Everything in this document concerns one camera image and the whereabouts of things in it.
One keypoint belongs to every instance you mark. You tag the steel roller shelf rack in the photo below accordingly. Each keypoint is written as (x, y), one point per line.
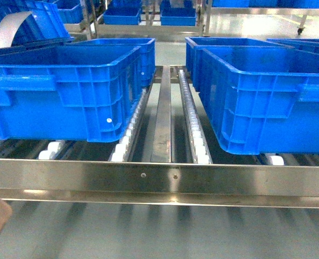
(164, 158)

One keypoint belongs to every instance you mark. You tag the blue bin front left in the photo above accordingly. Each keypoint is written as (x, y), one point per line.
(72, 92)

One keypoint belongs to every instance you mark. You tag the blue bin behind right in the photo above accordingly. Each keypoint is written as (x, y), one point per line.
(195, 45)

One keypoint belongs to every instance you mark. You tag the blue bin front right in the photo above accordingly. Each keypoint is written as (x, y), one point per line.
(262, 99)

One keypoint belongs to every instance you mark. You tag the tilted blue bin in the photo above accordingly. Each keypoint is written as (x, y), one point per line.
(43, 26)

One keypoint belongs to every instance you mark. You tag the grey curved strip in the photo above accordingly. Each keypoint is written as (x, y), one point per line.
(9, 26)

